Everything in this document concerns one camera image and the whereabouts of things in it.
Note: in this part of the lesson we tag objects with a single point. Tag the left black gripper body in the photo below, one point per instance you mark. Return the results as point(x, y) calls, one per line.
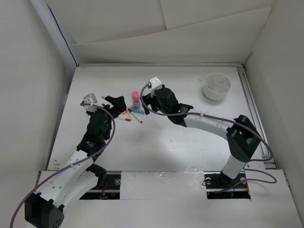
point(109, 121)

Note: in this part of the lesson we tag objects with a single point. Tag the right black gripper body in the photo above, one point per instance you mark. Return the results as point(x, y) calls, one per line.
point(153, 100)

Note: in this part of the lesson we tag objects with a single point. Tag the pink capped glue bottle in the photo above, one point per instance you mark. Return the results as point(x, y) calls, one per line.
point(136, 99)

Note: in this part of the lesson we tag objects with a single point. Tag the blue transparent eraser case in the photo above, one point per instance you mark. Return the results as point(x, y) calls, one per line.
point(137, 110)

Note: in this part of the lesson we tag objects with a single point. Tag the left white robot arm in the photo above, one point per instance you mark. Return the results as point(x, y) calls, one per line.
point(45, 206)

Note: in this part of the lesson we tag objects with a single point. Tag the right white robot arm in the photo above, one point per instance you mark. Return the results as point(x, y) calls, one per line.
point(242, 137)

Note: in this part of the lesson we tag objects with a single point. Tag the purple capped white pen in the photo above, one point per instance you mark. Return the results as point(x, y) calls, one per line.
point(135, 116)

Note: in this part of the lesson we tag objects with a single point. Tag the red capped white pen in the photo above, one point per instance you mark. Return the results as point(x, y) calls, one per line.
point(124, 119)

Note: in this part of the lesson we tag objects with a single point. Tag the white round divided container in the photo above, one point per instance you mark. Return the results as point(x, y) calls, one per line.
point(216, 86)

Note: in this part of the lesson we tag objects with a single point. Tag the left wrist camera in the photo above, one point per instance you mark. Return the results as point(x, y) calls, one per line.
point(90, 99)

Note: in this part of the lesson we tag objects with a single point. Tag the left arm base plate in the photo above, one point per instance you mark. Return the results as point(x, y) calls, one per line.
point(110, 190)

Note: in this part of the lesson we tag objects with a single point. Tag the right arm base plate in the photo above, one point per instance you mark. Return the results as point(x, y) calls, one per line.
point(221, 187)

